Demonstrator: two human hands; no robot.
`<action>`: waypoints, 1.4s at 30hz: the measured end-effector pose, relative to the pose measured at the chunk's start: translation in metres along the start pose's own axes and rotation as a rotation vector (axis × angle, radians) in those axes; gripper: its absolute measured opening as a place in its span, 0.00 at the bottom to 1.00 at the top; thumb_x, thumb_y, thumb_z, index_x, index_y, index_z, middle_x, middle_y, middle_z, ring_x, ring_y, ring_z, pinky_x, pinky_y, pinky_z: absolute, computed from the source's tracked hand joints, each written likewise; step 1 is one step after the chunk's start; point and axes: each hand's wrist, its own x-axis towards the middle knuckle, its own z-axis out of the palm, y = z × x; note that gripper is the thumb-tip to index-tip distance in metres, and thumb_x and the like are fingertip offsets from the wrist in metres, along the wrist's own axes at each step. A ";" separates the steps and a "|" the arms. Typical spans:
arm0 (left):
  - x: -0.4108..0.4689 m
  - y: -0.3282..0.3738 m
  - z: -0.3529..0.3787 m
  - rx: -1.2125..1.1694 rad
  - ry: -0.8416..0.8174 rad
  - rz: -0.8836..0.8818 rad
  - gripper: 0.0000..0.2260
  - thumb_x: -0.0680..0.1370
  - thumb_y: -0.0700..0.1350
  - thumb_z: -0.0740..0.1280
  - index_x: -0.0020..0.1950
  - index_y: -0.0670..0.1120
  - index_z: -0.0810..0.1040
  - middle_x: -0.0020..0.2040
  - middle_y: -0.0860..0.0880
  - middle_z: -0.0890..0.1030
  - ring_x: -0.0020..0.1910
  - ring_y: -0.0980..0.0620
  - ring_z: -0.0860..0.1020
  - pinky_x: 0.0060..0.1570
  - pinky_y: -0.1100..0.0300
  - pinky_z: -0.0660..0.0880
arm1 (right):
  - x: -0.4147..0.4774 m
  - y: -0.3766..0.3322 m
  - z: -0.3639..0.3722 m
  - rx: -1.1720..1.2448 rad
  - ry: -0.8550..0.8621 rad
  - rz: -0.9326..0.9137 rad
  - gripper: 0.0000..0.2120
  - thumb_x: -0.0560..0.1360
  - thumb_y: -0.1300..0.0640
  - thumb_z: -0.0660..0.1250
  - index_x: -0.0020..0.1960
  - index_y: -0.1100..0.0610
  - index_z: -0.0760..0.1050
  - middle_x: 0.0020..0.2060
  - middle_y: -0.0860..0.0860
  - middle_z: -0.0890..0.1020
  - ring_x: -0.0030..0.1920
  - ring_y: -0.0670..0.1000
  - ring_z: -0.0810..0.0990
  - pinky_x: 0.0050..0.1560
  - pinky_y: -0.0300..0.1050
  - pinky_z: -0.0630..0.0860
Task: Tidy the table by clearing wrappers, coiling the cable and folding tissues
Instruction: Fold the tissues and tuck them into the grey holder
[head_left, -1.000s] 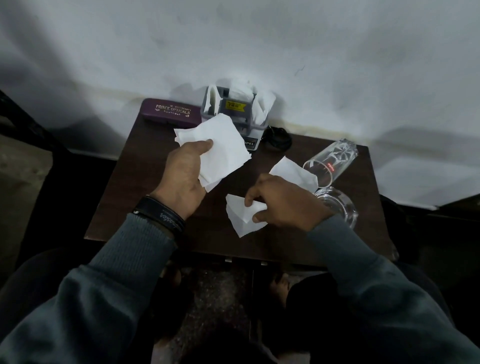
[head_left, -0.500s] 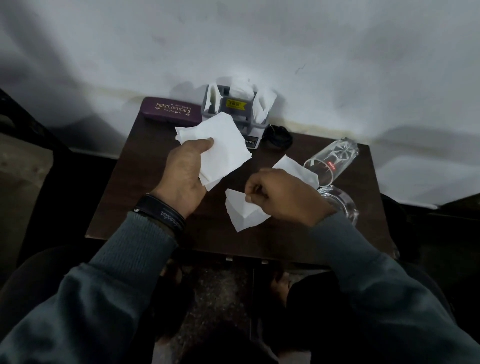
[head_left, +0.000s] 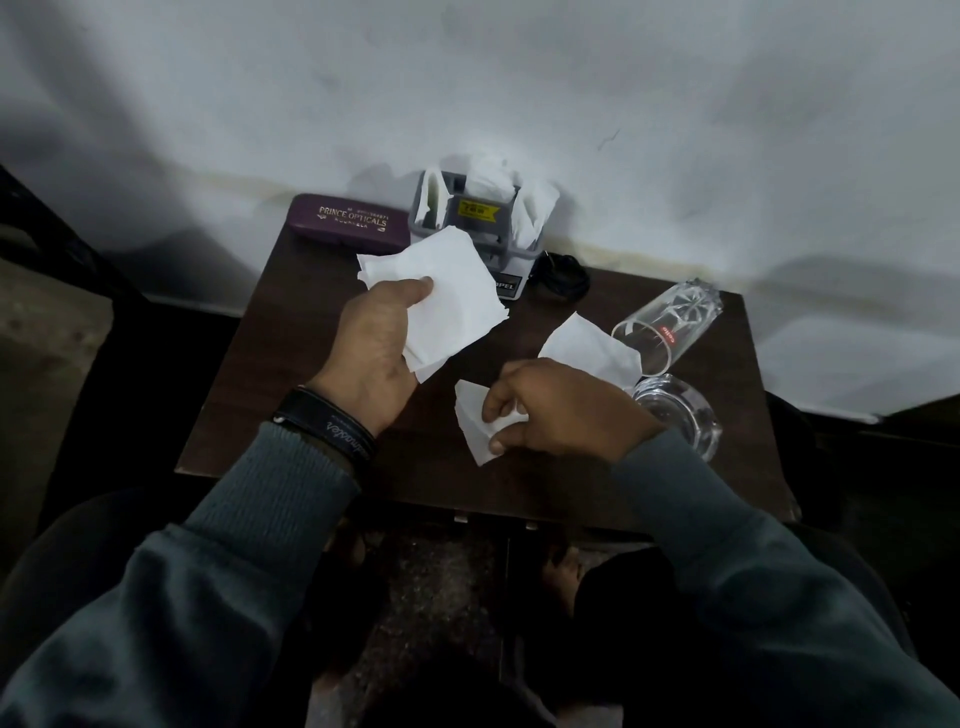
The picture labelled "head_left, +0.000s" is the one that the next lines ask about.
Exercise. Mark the white tissue wad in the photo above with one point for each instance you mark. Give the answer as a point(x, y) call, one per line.
point(540, 206)

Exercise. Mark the black bed frame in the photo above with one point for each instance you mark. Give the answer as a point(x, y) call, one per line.
point(60, 232)

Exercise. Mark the person's right hand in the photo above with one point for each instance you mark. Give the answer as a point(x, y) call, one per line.
point(577, 412)

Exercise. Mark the person's left hand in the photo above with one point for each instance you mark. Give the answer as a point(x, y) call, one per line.
point(367, 352)

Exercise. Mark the dark wooden cabinet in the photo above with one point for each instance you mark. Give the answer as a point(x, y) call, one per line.
point(926, 416)

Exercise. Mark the khaki blanket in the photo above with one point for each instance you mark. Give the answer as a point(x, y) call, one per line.
point(45, 390)

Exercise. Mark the clear drinking glass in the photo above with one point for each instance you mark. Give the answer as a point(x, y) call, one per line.
point(667, 322)

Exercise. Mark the person's left forearm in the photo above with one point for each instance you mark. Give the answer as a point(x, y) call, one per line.
point(187, 592)

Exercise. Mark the grey plastic organizer box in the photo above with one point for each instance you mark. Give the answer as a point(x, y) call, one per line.
point(517, 259)

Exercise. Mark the person's right forearm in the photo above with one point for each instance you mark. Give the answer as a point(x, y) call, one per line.
point(765, 600)

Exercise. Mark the maroon spectacle case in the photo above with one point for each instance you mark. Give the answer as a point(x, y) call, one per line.
point(349, 225)

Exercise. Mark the clear glass ashtray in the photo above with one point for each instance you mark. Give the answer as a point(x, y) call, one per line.
point(682, 416)

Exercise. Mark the black wristwatch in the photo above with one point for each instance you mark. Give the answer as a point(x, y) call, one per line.
point(330, 427)

